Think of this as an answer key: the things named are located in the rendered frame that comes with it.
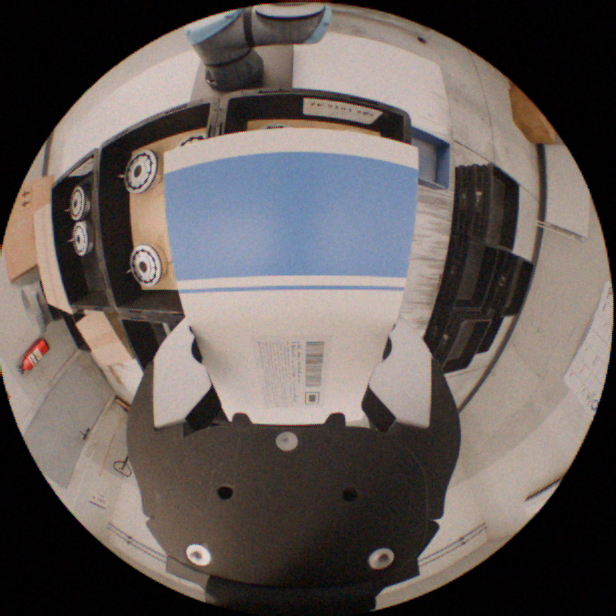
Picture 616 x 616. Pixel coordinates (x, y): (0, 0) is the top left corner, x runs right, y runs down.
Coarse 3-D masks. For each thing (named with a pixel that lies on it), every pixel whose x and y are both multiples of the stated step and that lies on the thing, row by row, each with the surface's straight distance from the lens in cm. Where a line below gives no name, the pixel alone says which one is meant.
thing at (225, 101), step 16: (224, 96) 38; (240, 96) 37; (256, 96) 36; (304, 96) 36; (320, 96) 35; (336, 96) 36; (352, 96) 36; (224, 112) 36; (400, 112) 38; (224, 128) 34
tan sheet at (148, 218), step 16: (160, 144) 53; (176, 144) 50; (160, 192) 50; (144, 208) 53; (160, 208) 50; (144, 224) 53; (160, 224) 50; (144, 240) 54; (160, 240) 50; (144, 288) 58; (160, 288) 54; (176, 288) 51
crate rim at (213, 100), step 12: (180, 108) 42; (192, 108) 40; (216, 108) 37; (144, 120) 46; (156, 120) 44; (216, 120) 36; (120, 132) 50; (108, 144) 53; (96, 168) 54; (96, 180) 53; (96, 192) 52; (96, 204) 52; (96, 216) 52; (108, 276) 52; (108, 288) 53; (120, 312) 54; (132, 312) 50; (144, 312) 47; (156, 312) 44; (168, 312) 42; (180, 312) 40
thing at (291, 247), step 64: (192, 192) 10; (256, 192) 9; (320, 192) 9; (384, 192) 10; (192, 256) 10; (256, 256) 9; (320, 256) 9; (384, 256) 10; (192, 320) 12; (256, 320) 10; (320, 320) 10; (384, 320) 11; (256, 384) 14; (320, 384) 14
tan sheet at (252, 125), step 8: (256, 120) 45; (264, 120) 44; (272, 120) 44; (280, 120) 44; (288, 120) 44; (296, 120) 44; (304, 120) 44; (248, 128) 44; (256, 128) 44; (320, 128) 43; (328, 128) 43; (336, 128) 44; (344, 128) 44; (352, 128) 45; (360, 128) 45
